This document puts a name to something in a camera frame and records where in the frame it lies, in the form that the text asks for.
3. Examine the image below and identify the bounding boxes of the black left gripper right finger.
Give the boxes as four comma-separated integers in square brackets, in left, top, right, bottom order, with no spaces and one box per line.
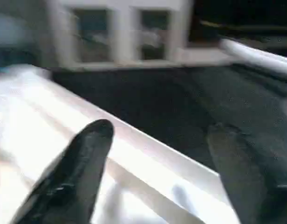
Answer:
[206,123,287,224]

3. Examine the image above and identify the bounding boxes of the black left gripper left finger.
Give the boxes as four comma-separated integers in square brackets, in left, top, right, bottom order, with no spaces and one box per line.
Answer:
[11,119,116,224]

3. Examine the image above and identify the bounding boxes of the white plastic table top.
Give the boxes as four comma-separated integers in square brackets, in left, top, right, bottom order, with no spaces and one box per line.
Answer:
[0,63,243,224]

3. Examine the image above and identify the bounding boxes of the white plastic table leg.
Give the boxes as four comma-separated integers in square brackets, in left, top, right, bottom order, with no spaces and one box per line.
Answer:
[220,38,287,76]

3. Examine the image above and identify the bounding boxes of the black work mat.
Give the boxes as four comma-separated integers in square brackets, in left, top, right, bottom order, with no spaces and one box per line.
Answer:
[50,63,287,224]

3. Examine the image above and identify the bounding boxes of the white glass door cabinet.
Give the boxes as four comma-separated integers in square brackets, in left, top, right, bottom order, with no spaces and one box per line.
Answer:
[45,0,196,71]

